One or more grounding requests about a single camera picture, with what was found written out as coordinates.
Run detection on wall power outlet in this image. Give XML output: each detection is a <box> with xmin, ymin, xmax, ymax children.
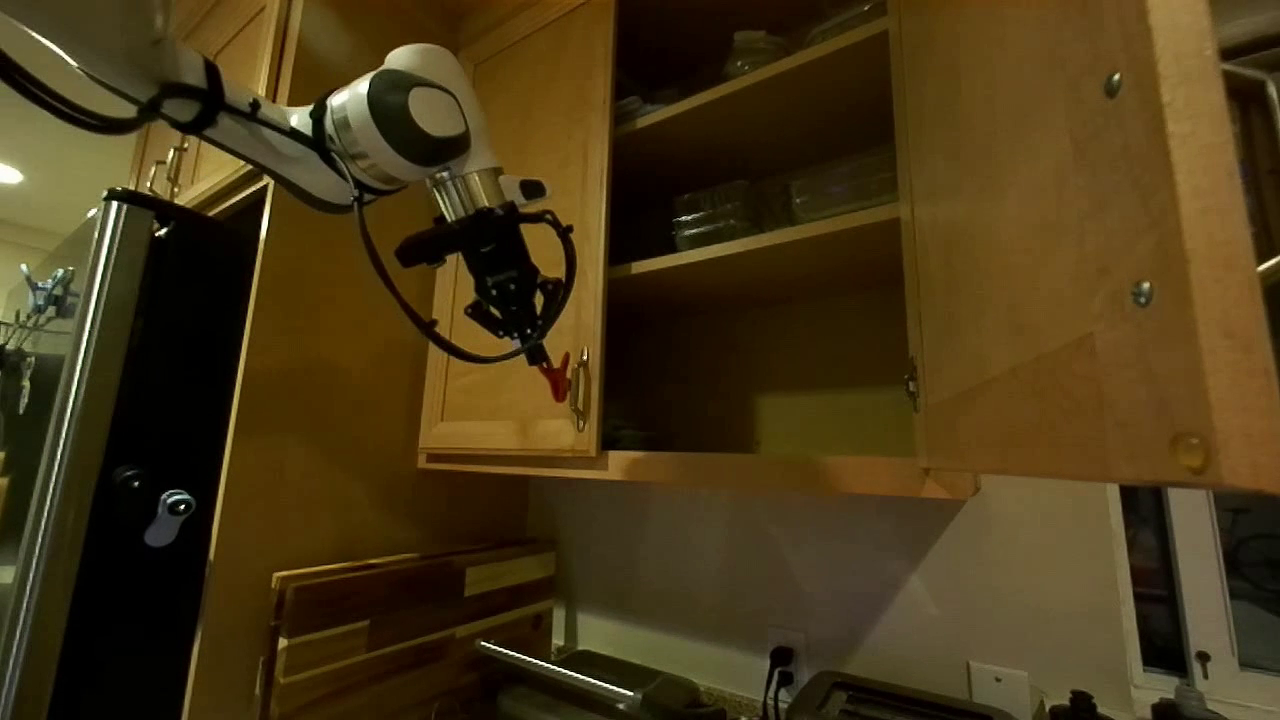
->
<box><xmin>766</xmin><ymin>639</ymin><xmax>800</xmax><ymax>691</ymax></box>

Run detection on cabinet above refrigerator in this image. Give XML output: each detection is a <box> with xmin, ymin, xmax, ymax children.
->
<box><xmin>125</xmin><ymin>0</ymin><xmax>298</xmax><ymax>211</ymax></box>

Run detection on stainless steel refrigerator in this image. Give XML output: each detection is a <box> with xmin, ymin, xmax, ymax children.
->
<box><xmin>0</xmin><ymin>188</ymin><xmax>262</xmax><ymax>720</ymax></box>

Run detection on wooden cupboard door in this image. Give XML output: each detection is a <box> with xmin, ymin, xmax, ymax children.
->
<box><xmin>893</xmin><ymin>0</ymin><xmax>1280</xmax><ymax>494</ymax></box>
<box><xmin>422</xmin><ymin>0</ymin><xmax>626</xmax><ymax>463</ymax></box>

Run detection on stacked dishes on shelf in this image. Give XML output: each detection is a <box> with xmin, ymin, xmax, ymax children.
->
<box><xmin>673</xmin><ymin>146</ymin><xmax>895</xmax><ymax>249</ymax></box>

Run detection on wooden cutting boards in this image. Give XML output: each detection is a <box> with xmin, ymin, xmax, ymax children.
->
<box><xmin>262</xmin><ymin>544</ymin><xmax>558</xmax><ymax>720</ymax></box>

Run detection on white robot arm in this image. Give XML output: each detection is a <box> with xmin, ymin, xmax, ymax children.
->
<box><xmin>0</xmin><ymin>0</ymin><xmax>578</xmax><ymax>367</ymax></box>

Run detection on kitchen window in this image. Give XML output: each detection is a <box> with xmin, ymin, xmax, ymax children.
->
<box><xmin>1120</xmin><ymin>487</ymin><xmax>1280</xmax><ymax>720</ymax></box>

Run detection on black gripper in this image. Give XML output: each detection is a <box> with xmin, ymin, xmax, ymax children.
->
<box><xmin>462</xmin><ymin>211</ymin><xmax>552</xmax><ymax>367</ymax></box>

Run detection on white light switch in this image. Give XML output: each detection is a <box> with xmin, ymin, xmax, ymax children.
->
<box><xmin>967</xmin><ymin>659</ymin><xmax>1035</xmax><ymax>720</ymax></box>

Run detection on stainless steel toaster oven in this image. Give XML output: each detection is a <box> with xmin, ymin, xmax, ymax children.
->
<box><xmin>478</xmin><ymin>639</ymin><xmax>730</xmax><ymax>720</ymax></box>

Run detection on wooden upper cupboard frame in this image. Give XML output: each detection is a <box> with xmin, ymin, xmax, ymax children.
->
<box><xmin>422</xmin><ymin>0</ymin><xmax>977</xmax><ymax>500</ymax></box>

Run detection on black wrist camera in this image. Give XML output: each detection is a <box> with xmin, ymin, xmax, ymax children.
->
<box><xmin>396</xmin><ymin>219</ymin><xmax>490</xmax><ymax>269</ymax></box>

